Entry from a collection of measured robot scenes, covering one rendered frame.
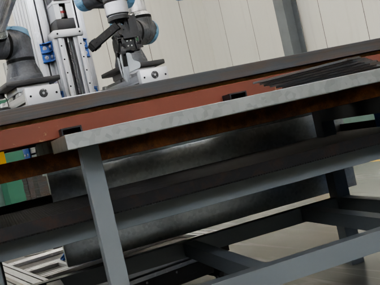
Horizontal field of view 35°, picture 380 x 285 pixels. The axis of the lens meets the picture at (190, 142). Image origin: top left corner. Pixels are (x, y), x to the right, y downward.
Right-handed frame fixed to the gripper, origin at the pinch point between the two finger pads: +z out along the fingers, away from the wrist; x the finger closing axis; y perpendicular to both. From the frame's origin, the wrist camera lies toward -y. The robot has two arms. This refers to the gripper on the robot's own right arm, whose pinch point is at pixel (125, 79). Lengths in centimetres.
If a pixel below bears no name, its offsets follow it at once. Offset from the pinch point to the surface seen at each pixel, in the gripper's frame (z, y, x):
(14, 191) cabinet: 64, -7, 949
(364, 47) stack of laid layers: 8, 64, -37
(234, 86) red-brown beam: 11.2, 19.9, -37.0
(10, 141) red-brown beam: 13, -40, -37
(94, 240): 54, -15, 41
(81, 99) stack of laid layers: 6.8, -21.5, -37.0
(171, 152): 28, 22, 41
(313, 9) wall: -145, 577, 775
